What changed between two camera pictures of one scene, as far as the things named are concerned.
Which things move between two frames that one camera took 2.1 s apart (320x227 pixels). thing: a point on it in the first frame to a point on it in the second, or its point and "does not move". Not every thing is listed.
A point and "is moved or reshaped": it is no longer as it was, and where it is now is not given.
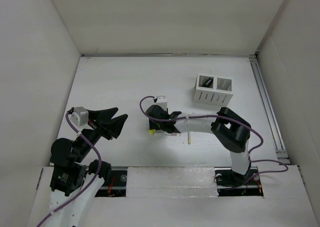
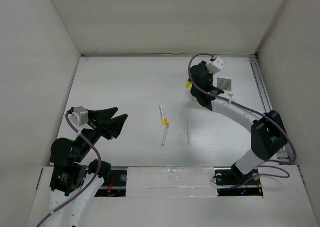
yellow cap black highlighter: (152, 131) to (188, 84)
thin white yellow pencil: (189, 138) does not move
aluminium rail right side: (282, 154) does not move
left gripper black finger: (100, 115) does not move
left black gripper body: (93, 135) does not move
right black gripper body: (156, 125) to (204, 63)
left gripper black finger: (114, 126) does not move
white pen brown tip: (167, 134) is moved or reshaped
